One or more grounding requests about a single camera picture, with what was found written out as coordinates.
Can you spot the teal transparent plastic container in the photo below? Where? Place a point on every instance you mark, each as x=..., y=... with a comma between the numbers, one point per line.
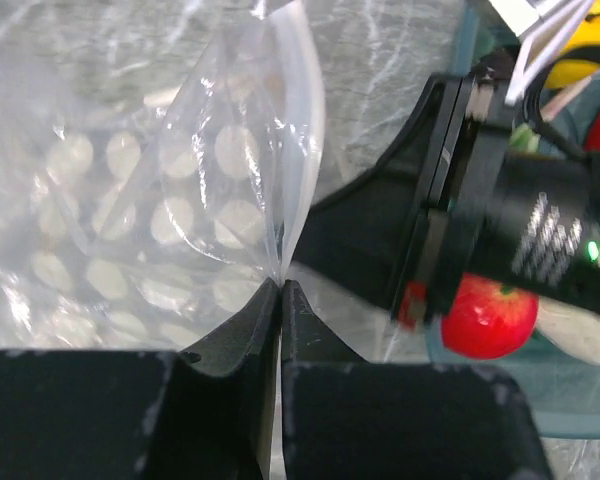
x=564, y=392

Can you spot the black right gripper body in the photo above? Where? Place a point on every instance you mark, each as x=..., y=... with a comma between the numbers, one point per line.
x=464, y=201

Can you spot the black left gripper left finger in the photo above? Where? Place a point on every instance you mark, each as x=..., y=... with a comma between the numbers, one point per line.
x=205, y=412

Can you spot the red toy apple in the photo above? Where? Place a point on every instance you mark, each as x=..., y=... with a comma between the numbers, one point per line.
x=488, y=320

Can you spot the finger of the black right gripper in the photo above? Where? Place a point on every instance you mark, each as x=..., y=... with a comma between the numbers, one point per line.
x=356, y=235

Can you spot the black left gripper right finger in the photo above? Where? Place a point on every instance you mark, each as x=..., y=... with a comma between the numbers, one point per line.
x=346, y=418

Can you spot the clear polka dot zip bag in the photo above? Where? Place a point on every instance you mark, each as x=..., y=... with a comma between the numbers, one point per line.
x=150, y=225

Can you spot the white toy daikon radish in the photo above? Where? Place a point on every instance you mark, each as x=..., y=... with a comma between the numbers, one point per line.
x=573, y=330

